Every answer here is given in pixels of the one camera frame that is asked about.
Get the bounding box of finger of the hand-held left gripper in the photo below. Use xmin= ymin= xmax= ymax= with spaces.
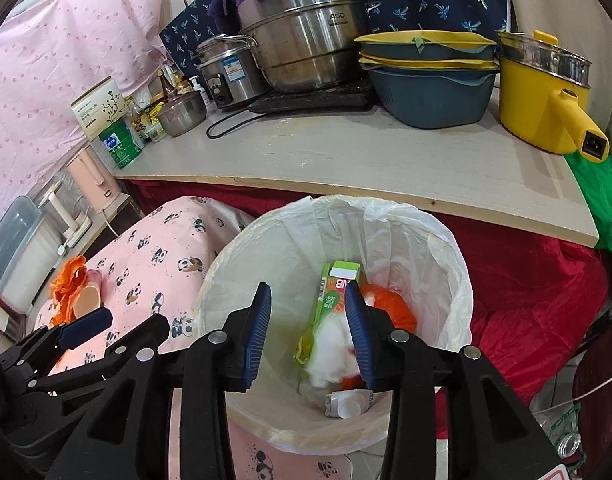
xmin=0 ymin=307 xmax=113 ymax=376
xmin=23 ymin=312 xmax=171 ymax=396

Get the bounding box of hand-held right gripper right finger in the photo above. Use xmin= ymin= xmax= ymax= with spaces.
xmin=343 ymin=280 xmax=569 ymax=480

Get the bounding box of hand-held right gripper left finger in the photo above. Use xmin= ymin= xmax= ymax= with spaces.
xmin=45 ymin=282 xmax=273 ymax=480

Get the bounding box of white tissue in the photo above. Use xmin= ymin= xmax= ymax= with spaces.
xmin=306 ymin=316 xmax=359 ymax=388

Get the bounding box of yellow green snack packet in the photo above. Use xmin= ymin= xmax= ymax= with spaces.
xmin=292 ymin=259 xmax=362 ymax=366

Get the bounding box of trash bin with white liner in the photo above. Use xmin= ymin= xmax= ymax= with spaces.
xmin=196 ymin=195 xmax=474 ymax=456

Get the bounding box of pink panda tablecloth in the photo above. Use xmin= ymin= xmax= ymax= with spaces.
xmin=33 ymin=195 xmax=357 ymax=480

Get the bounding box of white dish box clear lid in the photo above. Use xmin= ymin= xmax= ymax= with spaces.
xmin=0 ymin=195 xmax=62 ymax=311

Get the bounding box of pink electric kettle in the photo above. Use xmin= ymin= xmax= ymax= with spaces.
xmin=67 ymin=149 xmax=122 ymax=211

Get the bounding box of red cloth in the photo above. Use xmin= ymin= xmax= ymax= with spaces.
xmin=117 ymin=179 xmax=612 ymax=443

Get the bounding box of green tin can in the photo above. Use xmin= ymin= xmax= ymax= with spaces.
xmin=100 ymin=119 xmax=144 ymax=170

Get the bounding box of beige box with plant print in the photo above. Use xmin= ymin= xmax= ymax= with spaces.
xmin=70 ymin=76 xmax=124 ymax=142

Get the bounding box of small steel pot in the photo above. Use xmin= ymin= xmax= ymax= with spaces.
xmin=157 ymin=91 xmax=208 ymax=137

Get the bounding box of clear plastic bottle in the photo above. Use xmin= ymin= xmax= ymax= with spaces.
xmin=528 ymin=387 xmax=589 ymax=461

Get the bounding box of black induction cooker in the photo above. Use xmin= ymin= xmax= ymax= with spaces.
xmin=248 ymin=80 xmax=377 ymax=113

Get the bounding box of dark sauce bottle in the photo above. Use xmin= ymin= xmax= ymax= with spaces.
xmin=158 ymin=64 xmax=179 ymax=106

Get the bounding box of large blue basin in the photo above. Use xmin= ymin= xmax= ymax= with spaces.
xmin=367 ymin=64 xmax=500 ymax=129

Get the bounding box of maroon cloth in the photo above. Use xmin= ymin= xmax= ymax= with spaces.
xmin=571 ymin=352 xmax=612 ymax=463

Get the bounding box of steel rice cooker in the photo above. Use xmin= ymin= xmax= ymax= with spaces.
xmin=195 ymin=34 xmax=269 ymax=111

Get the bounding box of pink dotted curtain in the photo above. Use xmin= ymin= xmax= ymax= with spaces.
xmin=0 ymin=0 xmax=172 ymax=226

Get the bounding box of blue basin yellow rim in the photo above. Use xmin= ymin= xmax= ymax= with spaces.
xmin=354 ymin=31 xmax=498 ymax=61
xmin=358 ymin=54 xmax=500 ymax=72

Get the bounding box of green cloth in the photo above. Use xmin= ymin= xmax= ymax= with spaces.
xmin=566 ymin=152 xmax=612 ymax=273

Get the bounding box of yellow electric pot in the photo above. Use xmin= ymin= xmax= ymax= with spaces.
xmin=496 ymin=30 xmax=611 ymax=163

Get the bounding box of large steel steamer pot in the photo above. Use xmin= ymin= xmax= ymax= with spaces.
xmin=236 ymin=0 xmax=382 ymax=93

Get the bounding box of black power cable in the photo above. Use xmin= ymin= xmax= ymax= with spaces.
xmin=207 ymin=107 xmax=272 ymax=139

